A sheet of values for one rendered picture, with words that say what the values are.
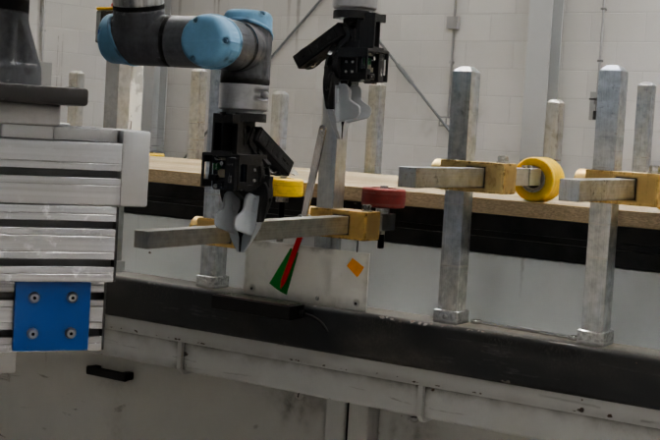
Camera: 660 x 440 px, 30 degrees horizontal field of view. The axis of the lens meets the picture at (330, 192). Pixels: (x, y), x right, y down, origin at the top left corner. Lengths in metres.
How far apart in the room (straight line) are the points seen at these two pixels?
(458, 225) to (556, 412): 0.34
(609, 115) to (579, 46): 8.01
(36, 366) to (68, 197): 1.56
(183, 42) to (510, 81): 8.52
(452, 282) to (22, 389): 1.33
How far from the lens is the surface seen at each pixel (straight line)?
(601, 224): 1.94
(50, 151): 1.45
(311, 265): 2.17
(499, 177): 1.99
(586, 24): 9.94
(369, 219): 2.12
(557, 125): 3.14
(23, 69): 1.45
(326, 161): 2.16
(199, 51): 1.74
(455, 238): 2.04
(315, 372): 2.23
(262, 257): 2.23
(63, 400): 2.95
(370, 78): 2.04
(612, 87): 1.93
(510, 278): 2.24
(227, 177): 1.83
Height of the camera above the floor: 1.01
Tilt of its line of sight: 3 degrees down
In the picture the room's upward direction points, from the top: 3 degrees clockwise
